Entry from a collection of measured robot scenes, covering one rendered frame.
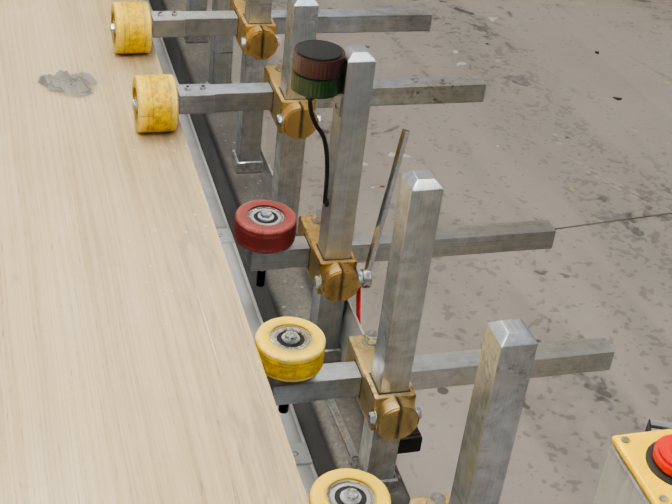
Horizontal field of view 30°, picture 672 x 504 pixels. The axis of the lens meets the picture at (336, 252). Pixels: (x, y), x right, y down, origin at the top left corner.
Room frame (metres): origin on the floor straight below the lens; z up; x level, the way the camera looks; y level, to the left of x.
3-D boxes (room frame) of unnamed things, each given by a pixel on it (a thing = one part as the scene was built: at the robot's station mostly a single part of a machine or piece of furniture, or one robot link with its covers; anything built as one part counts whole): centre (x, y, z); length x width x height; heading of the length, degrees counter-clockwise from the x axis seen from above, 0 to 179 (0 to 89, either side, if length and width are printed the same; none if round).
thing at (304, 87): (1.34, 0.05, 1.12); 0.06 x 0.06 x 0.02
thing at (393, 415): (1.14, -0.07, 0.84); 0.13 x 0.06 x 0.05; 19
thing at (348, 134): (1.35, 0.00, 0.92); 0.03 x 0.03 x 0.48; 19
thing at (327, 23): (1.88, 0.13, 0.95); 0.50 x 0.04 x 0.04; 109
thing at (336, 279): (1.37, 0.01, 0.85); 0.13 x 0.06 x 0.05; 19
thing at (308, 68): (1.34, 0.05, 1.15); 0.06 x 0.06 x 0.02
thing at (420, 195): (1.11, -0.08, 0.90); 0.03 x 0.03 x 0.48; 19
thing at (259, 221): (1.36, 0.10, 0.85); 0.08 x 0.08 x 0.11
